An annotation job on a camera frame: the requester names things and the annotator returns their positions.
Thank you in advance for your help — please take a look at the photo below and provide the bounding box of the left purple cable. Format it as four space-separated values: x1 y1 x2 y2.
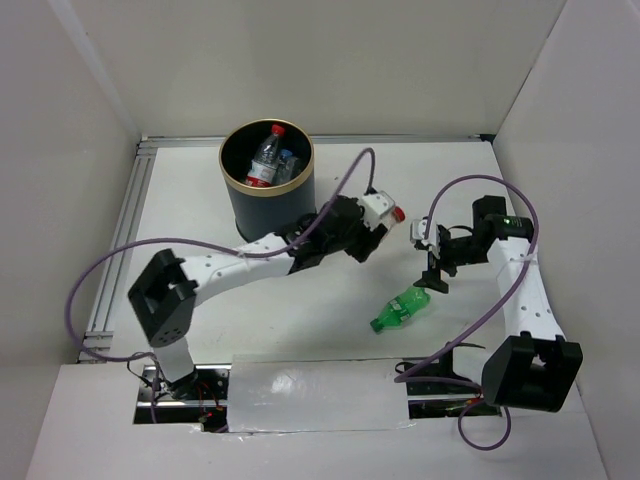
65 147 376 426

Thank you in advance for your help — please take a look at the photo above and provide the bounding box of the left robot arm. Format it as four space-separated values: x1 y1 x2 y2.
128 191 404 399

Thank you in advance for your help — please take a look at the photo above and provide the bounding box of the silver foil sheet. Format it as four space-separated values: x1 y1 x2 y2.
227 359 410 433

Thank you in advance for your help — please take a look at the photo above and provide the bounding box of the clear wide-mouth plastic jar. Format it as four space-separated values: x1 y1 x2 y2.
288 156 305 181

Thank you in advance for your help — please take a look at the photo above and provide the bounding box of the aluminium frame rail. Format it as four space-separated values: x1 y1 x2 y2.
78 134 484 363

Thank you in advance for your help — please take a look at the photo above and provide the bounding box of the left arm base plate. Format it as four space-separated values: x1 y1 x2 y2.
133 364 232 433

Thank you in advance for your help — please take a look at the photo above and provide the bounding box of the crushed bottle red cap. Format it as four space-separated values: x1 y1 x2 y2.
382 206 405 232

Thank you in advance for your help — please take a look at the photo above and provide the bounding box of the green bottle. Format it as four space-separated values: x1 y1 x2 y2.
370 286 431 334

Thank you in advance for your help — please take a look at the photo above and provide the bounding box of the red label water bottle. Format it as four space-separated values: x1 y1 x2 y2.
245 124 286 188

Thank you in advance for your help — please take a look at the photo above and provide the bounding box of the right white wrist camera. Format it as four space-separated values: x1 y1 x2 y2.
409 217 439 251

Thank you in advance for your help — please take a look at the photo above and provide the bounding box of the blue label water bottle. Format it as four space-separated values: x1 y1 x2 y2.
273 149 295 185

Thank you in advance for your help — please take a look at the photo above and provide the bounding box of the black bin with gold rim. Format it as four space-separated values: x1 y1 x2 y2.
219 119 316 241

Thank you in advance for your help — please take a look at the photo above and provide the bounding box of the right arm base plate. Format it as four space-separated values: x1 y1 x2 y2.
405 359 480 420

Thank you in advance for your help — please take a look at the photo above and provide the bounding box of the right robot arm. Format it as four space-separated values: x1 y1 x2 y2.
415 196 583 412

